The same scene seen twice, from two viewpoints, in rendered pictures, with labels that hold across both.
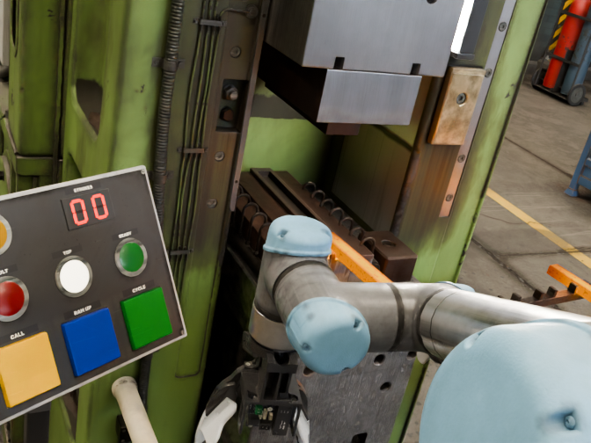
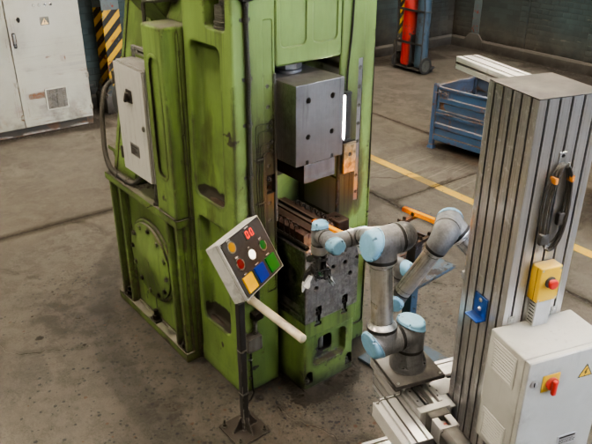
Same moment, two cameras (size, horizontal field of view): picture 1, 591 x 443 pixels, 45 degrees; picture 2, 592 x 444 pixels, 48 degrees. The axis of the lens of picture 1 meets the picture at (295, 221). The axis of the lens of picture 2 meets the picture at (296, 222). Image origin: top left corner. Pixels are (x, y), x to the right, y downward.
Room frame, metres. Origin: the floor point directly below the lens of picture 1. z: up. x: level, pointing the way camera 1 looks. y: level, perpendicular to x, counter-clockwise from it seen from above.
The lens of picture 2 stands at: (-1.83, 0.41, 2.59)
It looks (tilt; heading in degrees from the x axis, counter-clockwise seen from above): 27 degrees down; 353
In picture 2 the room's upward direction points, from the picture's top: straight up
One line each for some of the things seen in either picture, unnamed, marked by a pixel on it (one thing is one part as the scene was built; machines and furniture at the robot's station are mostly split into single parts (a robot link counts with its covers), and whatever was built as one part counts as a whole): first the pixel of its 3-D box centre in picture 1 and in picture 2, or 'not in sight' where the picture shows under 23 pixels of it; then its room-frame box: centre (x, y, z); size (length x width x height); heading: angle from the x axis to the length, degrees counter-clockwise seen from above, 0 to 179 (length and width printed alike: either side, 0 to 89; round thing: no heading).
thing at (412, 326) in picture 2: not in sight; (409, 331); (0.31, -0.31, 0.98); 0.13 x 0.12 x 0.14; 112
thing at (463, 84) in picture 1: (456, 106); (348, 157); (1.51, -0.29, 1.27); 0.09 x 0.02 x 0.17; 121
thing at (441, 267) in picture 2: not in sight; (412, 268); (1.33, -0.64, 0.65); 0.40 x 0.30 x 0.02; 125
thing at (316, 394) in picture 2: not in sight; (321, 381); (1.20, -0.11, 0.01); 0.58 x 0.39 x 0.01; 121
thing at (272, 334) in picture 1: (283, 322); (320, 248); (0.73, -0.01, 1.15); 0.08 x 0.08 x 0.05
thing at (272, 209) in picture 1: (284, 223); (293, 219); (1.42, 0.02, 0.96); 0.42 x 0.20 x 0.09; 31
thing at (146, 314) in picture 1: (145, 317); (271, 262); (0.89, 0.19, 1.01); 0.07 x 0.05 x 0.07; 146
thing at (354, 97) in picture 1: (317, 64); (293, 158); (1.42, 0.02, 1.32); 0.42 x 0.20 x 0.10; 31
